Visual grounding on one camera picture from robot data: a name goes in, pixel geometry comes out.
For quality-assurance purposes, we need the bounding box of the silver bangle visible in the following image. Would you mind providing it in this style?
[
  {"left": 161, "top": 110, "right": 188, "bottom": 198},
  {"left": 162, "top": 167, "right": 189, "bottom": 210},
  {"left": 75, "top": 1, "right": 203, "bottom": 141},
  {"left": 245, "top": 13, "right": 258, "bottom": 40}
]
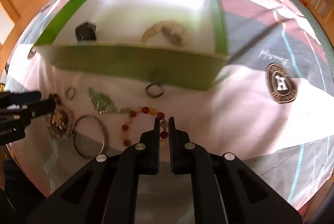
[{"left": 71, "top": 115, "right": 109, "bottom": 160}]

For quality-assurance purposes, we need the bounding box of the small pearl ring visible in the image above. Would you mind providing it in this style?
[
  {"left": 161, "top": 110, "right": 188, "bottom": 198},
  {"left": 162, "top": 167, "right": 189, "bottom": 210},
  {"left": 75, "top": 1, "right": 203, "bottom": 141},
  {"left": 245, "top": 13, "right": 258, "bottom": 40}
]
[{"left": 65, "top": 86, "right": 77, "bottom": 100}]

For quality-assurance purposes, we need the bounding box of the red amber bead bracelet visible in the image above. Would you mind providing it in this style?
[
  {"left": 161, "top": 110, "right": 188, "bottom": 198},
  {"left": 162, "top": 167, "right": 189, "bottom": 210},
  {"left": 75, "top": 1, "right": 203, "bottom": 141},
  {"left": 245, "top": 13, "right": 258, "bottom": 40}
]
[{"left": 120, "top": 106, "right": 169, "bottom": 147}]

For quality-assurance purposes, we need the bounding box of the green crystal brooch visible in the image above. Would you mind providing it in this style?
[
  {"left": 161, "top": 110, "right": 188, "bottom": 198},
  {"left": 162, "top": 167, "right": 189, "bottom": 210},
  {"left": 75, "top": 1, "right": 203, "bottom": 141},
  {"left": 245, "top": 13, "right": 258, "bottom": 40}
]
[{"left": 87, "top": 87, "right": 133, "bottom": 115}]

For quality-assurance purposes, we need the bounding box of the black watch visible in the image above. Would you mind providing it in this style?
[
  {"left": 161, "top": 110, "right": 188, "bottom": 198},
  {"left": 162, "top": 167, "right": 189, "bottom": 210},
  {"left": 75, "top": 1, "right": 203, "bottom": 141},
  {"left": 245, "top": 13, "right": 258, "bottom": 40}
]
[{"left": 75, "top": 22, "right": 96, "bottom": 41}]

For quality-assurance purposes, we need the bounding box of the small black ring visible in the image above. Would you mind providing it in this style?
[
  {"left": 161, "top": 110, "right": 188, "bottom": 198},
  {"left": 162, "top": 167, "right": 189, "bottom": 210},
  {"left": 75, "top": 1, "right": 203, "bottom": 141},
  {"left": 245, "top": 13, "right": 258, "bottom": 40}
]
[{"left": 145, "top": 82, "right": 165, "bottom": 99}]

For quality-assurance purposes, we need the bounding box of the plaid bed quilt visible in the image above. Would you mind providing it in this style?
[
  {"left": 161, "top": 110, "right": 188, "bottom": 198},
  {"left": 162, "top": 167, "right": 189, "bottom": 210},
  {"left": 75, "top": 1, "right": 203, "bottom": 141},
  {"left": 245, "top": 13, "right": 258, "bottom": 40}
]
[{"left": 5, "top": 0, "right": 333, "bottom": 209}]

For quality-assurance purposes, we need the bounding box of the green cardboard box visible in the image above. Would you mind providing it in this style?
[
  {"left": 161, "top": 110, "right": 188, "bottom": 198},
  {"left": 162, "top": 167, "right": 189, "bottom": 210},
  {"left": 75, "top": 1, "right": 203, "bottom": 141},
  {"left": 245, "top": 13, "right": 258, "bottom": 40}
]
[{"left": 34, "top": 0, "right": 228, "bottom": 90}]

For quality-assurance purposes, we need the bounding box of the wooden footboard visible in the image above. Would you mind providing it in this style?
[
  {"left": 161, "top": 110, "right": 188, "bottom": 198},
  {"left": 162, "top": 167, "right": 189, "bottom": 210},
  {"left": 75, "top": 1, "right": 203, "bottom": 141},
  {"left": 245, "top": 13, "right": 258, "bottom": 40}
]
[{"left": 300, "top": 0, "right": 333, "bottom": 34}]

